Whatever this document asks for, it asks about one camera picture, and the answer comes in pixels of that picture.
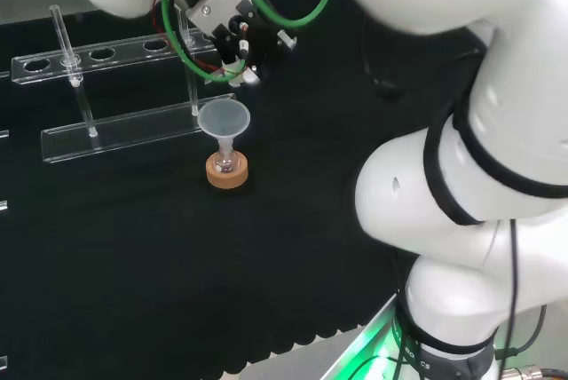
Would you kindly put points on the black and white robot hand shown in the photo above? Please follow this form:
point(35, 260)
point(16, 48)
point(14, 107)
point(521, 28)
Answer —
point(262, 42)

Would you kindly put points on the clear plastic funnel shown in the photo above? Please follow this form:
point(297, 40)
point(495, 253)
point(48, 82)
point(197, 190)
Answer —
point(224, 119)

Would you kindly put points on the small round-bottom glass flask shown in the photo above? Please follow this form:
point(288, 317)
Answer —
point(226, 166)

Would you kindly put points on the clear acrylic funnel stand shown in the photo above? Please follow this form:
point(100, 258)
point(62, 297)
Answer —
point(128, 129)

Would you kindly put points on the black bench cloth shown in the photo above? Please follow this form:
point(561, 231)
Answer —
point(155, 255)

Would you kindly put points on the grey metal base plate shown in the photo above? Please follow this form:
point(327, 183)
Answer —
point(319, 355)

